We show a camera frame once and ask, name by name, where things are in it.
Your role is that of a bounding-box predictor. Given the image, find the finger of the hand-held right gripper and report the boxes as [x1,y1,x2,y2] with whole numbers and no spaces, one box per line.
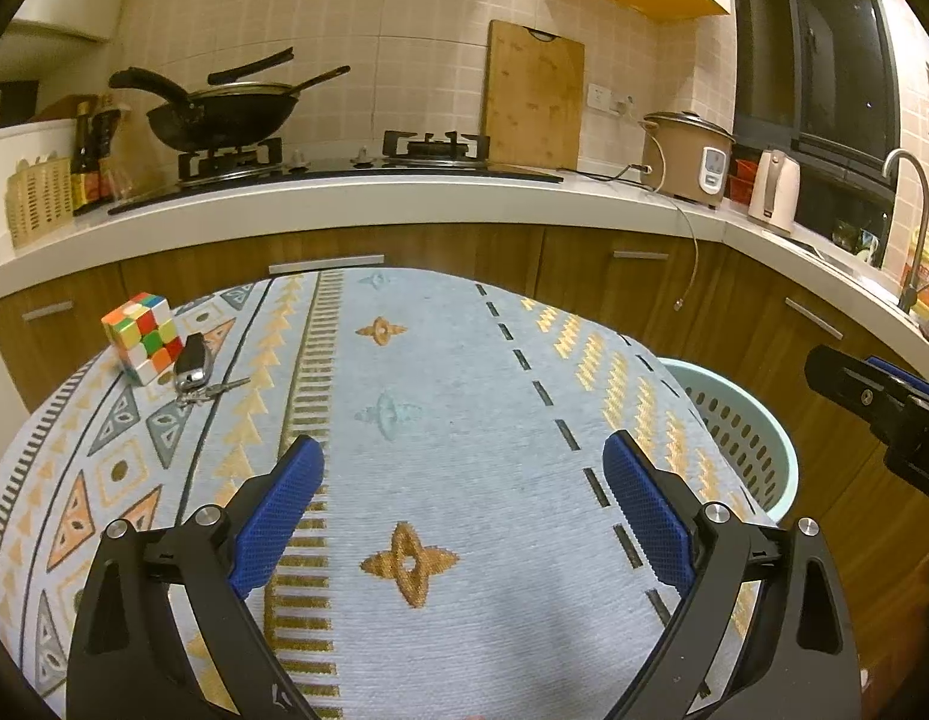
[865,356,929,412]
[804,345,919,430]

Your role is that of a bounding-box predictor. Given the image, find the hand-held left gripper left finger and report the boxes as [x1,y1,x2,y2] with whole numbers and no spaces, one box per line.
[67,433,328,720]

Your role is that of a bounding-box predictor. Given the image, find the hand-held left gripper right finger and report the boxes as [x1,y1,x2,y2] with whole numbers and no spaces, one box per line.
[601,430,864,720]

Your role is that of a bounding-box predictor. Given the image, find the green plastic basket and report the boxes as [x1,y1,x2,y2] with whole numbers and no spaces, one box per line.
[655,358,800,527]

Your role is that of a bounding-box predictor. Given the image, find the yellow packaging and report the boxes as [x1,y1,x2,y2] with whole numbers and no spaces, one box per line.
[903,229,929,316]

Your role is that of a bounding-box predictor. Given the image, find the metal sink faucet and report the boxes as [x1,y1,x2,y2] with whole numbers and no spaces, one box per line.
[882,148,929,313]

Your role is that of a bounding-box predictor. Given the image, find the black car key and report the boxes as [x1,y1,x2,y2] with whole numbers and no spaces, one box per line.
[172,331,253,410]

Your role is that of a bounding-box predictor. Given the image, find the patterned blue tablecloth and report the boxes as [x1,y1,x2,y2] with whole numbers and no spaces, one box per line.
[0,268,782,720]

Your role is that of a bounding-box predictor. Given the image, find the white electric kettle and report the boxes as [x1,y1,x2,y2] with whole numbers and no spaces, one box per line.
[748,148,802,236]

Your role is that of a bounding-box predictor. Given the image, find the colourful puzzle cube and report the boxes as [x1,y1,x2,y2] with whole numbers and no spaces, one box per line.
[100,291,185,387]

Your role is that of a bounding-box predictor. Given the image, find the red box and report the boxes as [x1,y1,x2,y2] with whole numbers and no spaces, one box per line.
[727,154,763,204]

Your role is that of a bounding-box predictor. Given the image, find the beige rice cooker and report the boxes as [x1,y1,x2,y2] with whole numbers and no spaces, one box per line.
[640,111,737,212]

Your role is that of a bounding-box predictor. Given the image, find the wooden kitchen counter cabinets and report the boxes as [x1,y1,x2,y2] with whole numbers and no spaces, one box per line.
[0,165,929,601]

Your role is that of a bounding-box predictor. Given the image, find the dark window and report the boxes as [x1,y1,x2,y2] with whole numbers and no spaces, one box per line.
[727,0,902,242]

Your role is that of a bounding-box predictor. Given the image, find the black gas stove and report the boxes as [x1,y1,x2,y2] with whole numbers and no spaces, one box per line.
[108,130,565,217]

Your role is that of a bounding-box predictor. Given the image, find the woven beige basket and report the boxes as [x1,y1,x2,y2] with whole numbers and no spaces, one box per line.
[4,156,76,249]

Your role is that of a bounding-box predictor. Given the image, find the black wok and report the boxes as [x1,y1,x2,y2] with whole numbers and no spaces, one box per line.
[108,67,301,154]

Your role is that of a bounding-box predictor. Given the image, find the wooden cutting board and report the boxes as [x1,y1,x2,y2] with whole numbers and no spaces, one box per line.
[480,19,587,172]

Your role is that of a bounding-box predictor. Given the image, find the black spatula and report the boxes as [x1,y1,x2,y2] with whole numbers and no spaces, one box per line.
[208,47,295,86]

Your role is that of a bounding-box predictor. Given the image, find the hanging grey cable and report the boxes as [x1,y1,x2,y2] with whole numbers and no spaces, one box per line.
[663,191,699,311]

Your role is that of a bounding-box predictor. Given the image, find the black power cable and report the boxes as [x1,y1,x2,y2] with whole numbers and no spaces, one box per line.
[561,160,655,186]

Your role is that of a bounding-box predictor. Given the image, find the white wall outlet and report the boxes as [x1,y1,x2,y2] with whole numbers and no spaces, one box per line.
[588,82,637,118]

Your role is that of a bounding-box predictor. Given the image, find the brown-handled cooking utensil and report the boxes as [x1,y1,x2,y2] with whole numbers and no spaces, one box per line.
[292,65,352,99]

